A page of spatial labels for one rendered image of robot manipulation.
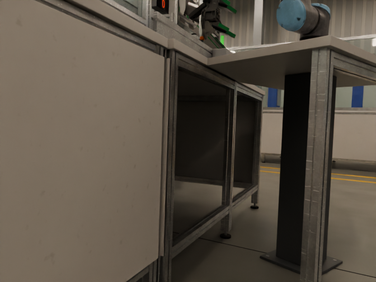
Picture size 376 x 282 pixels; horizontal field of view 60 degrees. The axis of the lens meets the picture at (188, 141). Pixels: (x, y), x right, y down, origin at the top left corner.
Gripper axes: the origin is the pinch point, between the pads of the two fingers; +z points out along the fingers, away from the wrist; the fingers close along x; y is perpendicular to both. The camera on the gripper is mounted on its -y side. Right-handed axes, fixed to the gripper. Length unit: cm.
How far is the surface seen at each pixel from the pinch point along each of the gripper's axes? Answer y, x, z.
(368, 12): 140, 831, -269
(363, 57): 74, -45, 24
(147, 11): 15, -83, 16
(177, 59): 19, -70, 27
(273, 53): 47, -58, 24
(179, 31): 12, -55, 13
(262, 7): -124, 744, -284
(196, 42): 11.7, -38.8, 13.4
